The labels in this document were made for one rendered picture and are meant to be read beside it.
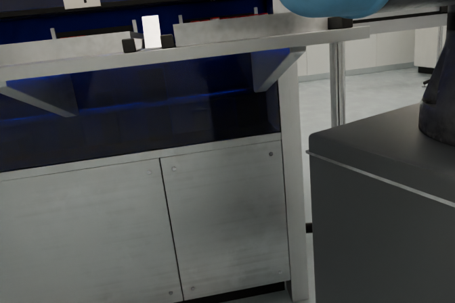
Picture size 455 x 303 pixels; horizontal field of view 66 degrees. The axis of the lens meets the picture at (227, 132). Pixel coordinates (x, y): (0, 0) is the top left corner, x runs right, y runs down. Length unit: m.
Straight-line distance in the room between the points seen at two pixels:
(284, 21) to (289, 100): 0.42
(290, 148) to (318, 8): 0.83
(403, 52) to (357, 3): 6.50
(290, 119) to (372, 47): 5.45
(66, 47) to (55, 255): 0.67
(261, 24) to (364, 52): 5.78
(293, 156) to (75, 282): 0.75
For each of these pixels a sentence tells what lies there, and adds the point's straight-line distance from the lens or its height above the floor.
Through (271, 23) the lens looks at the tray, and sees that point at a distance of 0.61.
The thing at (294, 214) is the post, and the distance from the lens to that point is 1.13.
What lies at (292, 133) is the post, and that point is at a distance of 1.03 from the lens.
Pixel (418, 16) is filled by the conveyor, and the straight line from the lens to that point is 1.30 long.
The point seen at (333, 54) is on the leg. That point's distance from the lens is 1.21.
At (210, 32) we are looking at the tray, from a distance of 0.59.
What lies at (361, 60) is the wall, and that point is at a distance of 6.34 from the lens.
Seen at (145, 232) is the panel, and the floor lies 0.35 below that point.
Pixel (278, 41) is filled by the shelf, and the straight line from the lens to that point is 0.56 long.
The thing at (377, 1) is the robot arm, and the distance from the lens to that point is 0.24.
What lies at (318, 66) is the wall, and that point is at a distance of 6.02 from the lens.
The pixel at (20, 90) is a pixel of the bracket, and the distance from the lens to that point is 0.70.
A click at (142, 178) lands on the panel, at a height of 0.53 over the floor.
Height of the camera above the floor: 0.89
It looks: 16 degrees down
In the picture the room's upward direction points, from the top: 6 degrees counter-clockwise
